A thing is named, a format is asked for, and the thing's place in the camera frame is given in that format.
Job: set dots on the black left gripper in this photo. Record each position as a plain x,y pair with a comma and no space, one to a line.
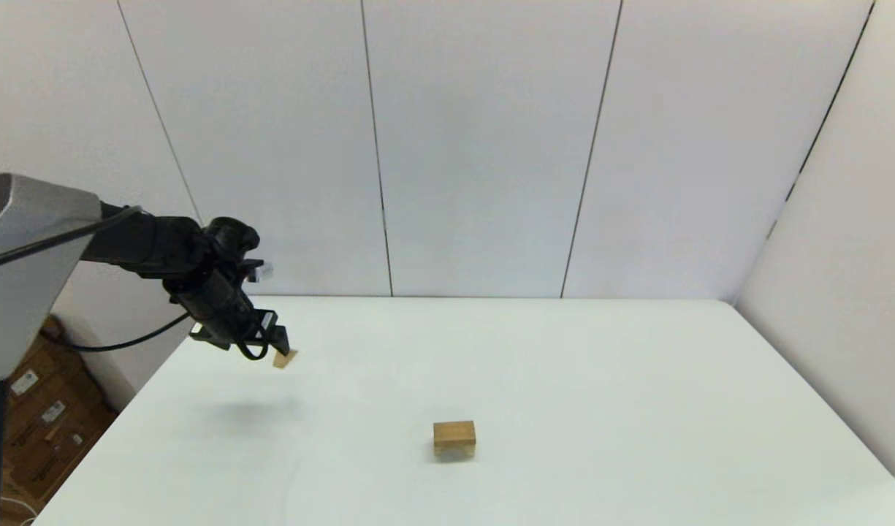
224,310

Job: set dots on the triangular wooden building block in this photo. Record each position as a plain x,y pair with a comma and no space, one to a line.
286,359

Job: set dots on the rectangular wooden building block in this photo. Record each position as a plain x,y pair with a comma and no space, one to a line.
454,432

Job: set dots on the arched wooden building block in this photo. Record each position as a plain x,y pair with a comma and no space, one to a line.
454,451

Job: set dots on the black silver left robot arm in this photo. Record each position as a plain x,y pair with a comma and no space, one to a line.
45,248

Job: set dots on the brown labelled cardboard box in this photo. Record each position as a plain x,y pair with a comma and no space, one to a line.
60,456
45,402

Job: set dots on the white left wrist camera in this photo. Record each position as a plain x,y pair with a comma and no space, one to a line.
261,272

